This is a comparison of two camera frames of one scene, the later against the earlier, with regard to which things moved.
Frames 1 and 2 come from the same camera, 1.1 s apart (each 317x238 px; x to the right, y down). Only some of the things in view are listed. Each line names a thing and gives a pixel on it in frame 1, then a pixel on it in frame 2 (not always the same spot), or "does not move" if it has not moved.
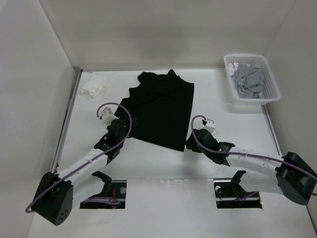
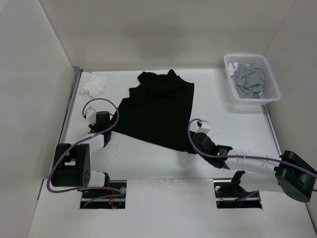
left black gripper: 126,125 -> 92,126
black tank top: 161,107 does not move
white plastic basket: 250,81 does not move
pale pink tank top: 232,68 does not move
